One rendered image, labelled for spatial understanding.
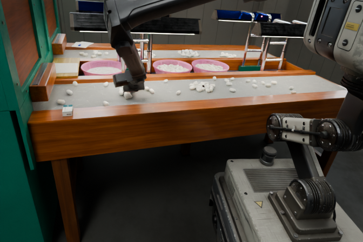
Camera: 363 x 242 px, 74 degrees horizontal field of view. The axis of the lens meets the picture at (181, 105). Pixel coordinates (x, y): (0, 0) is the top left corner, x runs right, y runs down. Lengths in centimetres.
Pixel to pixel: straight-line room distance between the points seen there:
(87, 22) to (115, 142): 54
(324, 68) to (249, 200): 313
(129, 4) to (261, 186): 95
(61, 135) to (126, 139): 25
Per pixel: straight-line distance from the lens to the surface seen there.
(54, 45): 175
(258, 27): 149
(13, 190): 120
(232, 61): 199
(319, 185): 107
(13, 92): 95
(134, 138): 109
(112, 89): 132
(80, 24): 120
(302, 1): 357
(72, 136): 106
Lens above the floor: 127
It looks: 27 degrees down
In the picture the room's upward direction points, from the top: 6 degrees clockwise
